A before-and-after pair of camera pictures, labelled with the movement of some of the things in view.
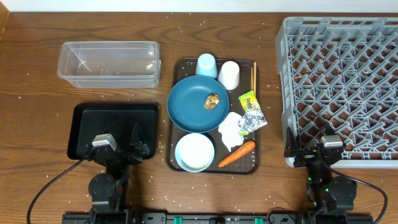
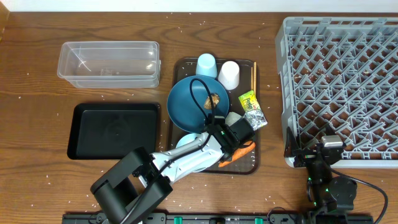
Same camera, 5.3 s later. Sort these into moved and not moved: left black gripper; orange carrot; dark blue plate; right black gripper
Moved: left black gripper
Not moved: orange carrot; dark blue plate; right black gripper
